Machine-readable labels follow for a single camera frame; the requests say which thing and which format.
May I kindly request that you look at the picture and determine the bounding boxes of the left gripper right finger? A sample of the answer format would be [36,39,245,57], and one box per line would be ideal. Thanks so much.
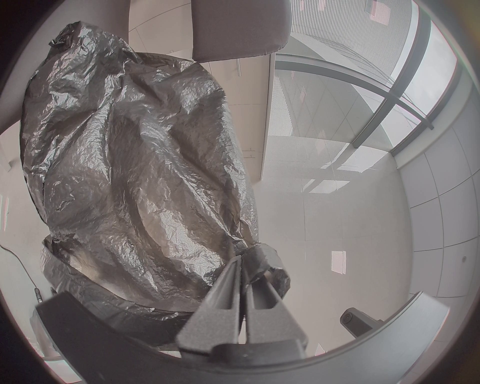
[243,277,307,344]

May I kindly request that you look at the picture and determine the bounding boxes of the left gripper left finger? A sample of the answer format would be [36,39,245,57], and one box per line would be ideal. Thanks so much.
[177,256,242,352]

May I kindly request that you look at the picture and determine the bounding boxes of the black plastic bag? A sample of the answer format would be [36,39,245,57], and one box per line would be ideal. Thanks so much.
[20,22,291,347]

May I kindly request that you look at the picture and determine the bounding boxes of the beige cabinet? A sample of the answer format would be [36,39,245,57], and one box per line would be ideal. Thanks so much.
[0,0,271,233]

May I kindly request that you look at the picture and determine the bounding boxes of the window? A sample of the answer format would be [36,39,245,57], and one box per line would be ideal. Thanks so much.
[274,0,471,158]

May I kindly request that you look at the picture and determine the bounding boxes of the grey white-legged chair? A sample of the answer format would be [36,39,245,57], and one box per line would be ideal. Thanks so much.
[190,0,292,63]

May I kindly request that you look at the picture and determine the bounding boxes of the black cable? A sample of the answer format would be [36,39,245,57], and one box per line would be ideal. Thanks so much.
[0,243,44,302]

